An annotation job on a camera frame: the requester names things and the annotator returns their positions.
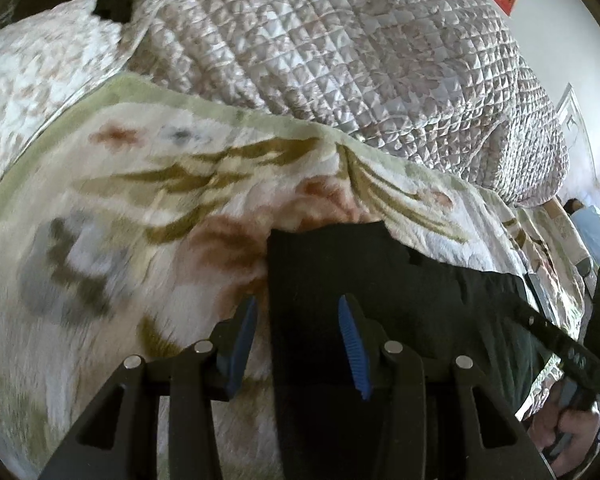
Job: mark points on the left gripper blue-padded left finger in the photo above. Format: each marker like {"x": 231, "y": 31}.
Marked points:
{"x": 116, "y": 435}

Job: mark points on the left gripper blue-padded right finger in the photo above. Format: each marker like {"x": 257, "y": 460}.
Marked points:
{"x": 446, "y": 420}

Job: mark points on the black pants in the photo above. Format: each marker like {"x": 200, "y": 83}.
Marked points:
{"x": 326, "y": 429}

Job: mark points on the right hand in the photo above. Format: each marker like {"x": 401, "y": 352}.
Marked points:
{"x": 550, "y": 421}

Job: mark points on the light blue cloth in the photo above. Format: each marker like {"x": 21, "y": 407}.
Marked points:
{"x": 586, "y": 219}

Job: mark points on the floral plush blanket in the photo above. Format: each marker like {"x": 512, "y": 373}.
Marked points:
{"x": 139, "y": 217}

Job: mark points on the quilted beige comforter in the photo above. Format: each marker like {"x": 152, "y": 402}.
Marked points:
{"x": 442, "y": 83}

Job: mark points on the floral white bed sheet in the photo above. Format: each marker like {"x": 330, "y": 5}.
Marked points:
{"x": 51, "y": 59}

